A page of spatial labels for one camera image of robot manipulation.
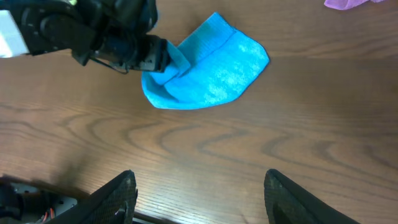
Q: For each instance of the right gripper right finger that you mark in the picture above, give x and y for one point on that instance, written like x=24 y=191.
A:
x=288 y=202

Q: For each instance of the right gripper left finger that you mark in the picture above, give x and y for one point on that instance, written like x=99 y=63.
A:
x=113 y=203

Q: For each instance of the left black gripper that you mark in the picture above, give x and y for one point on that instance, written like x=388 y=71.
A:
x=125 y=53

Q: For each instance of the blue microfiber cloth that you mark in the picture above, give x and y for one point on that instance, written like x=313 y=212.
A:
x=214 y=65

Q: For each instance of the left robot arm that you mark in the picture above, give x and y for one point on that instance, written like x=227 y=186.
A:
x=113 y=33

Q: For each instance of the purple crumpled cloth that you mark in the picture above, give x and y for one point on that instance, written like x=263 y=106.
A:
x=343 y=5

